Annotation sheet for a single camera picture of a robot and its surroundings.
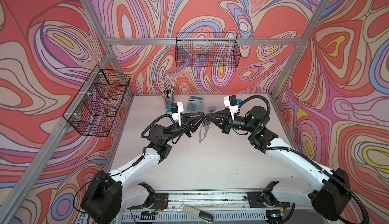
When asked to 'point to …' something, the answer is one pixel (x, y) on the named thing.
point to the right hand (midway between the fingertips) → (206, 121)
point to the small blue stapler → (212, 109)
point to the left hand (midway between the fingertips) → (205, 119)
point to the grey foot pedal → (201, 215)
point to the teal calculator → (195, 103)
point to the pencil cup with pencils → (167, 94)
